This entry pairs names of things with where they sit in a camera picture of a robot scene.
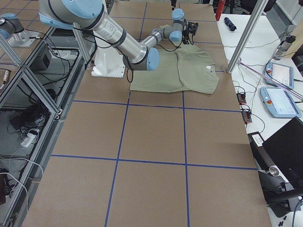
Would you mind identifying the black laptop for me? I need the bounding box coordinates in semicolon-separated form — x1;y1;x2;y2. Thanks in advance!
263;117;303;188

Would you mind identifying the far teach pendant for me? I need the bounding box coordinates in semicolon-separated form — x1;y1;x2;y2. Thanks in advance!
263;62;294;89

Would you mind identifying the white power strip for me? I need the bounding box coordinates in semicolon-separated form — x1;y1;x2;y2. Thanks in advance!
20;132;37;147

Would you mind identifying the teach pendant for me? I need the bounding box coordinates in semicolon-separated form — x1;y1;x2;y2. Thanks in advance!
259;87;302;119
263;62;294;89

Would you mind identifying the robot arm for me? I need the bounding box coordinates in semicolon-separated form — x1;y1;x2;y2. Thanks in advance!
39;0;198;71

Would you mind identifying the brown paper table cover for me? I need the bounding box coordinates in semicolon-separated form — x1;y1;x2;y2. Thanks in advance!
23;4;271;227

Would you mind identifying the dark folded cloth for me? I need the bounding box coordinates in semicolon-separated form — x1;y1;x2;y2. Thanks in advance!
223;17;237;32

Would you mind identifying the near teach pendant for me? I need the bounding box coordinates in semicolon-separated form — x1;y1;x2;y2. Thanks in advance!
259;87;302;119

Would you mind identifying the olive green t-shirt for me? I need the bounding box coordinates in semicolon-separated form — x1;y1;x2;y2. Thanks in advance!
130;44;219;95

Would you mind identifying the aluminium frame post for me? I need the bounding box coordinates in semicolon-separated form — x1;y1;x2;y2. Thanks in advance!
227;0;268;74

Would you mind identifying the red fire extinguisher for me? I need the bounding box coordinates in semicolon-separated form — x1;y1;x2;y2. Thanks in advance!
215;0;225;21

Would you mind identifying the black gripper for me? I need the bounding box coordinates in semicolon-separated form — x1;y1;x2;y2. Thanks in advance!
182;20;199;45

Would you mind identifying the black water bottle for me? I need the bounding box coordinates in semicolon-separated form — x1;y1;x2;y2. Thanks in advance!
273;35;296;61

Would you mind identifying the orange black connector module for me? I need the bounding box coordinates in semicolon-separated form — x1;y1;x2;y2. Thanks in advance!
236;93;247;105

